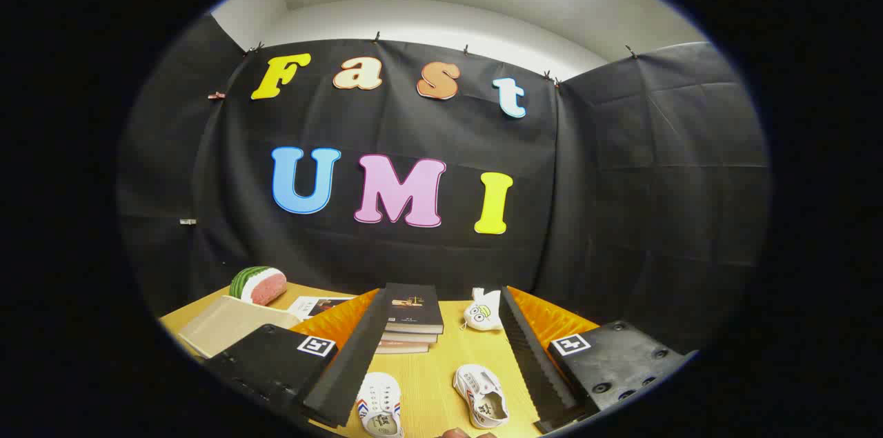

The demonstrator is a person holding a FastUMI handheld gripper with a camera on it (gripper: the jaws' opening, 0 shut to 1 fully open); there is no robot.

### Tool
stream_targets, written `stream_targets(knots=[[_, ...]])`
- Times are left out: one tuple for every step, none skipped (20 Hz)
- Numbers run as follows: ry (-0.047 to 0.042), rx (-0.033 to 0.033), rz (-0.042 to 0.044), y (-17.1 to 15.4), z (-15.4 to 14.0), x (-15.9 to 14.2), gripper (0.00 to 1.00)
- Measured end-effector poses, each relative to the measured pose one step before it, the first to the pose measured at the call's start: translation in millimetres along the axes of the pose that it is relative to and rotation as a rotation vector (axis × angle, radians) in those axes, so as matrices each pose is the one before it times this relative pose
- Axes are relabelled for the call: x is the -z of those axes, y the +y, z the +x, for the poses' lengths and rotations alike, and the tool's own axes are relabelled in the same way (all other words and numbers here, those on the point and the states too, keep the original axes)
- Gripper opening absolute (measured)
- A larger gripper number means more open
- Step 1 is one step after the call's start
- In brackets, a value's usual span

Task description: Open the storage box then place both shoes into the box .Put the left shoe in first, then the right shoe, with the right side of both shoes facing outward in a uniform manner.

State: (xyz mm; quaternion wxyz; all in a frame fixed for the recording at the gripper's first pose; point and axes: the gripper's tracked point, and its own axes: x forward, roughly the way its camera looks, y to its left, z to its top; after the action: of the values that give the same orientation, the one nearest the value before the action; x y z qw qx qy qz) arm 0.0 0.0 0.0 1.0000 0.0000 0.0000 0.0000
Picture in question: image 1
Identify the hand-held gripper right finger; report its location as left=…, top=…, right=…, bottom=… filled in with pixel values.
left=498, top=285, right=699, bottom=433

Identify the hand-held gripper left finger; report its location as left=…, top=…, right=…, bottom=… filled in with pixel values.
left=204, top=288, right=393, bottom=428

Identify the white canvas shoe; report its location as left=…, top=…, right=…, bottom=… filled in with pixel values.
left=355, top=372, right=404, bottom=438
left=453, top=364, right=510, bottom=430

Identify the beige fabric storage box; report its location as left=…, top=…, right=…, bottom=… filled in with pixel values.
left=178, top=295, right=301, bottom=359

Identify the brown cover book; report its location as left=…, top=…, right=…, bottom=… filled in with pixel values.
left=376, top=340, right=430, bottom=355

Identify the white portrait cover book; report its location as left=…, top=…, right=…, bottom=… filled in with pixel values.
left=288, top=296, right=356, bottom=321

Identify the white cartoon face plush toy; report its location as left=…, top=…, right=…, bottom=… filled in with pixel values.
left=462, top=288, right=503, bottom=332

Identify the black cover book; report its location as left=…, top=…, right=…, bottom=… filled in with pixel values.
left=383, top=283, right=444, bottom=335

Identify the watermelon slice plush toy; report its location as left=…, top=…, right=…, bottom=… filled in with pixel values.
left=229, top=266, right=288, bottom=306

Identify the black backdrop cloth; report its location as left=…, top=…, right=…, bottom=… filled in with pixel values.
left=117, top=10, right=770, bottom=356

